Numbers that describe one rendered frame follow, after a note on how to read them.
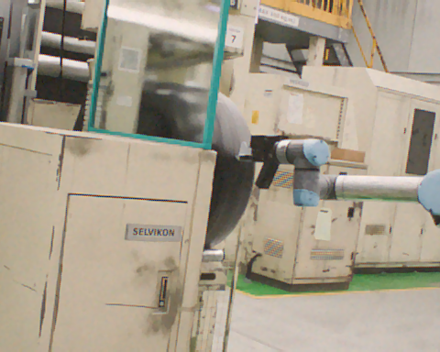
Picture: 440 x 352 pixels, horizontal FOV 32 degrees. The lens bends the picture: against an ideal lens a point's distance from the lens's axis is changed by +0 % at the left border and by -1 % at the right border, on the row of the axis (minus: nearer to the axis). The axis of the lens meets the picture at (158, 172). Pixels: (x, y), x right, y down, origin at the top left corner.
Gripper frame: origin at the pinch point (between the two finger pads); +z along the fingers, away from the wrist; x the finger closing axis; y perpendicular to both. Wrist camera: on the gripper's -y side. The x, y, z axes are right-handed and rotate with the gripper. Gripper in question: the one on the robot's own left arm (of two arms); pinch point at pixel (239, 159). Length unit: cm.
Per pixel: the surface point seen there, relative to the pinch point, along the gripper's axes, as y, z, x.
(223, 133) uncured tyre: 7.9, 3.1, 4.9
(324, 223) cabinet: -26, 311, -379
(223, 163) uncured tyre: -1.9, 0.9, 5.8
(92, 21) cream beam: 49, 60, 24
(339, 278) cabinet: -78, 320, -414
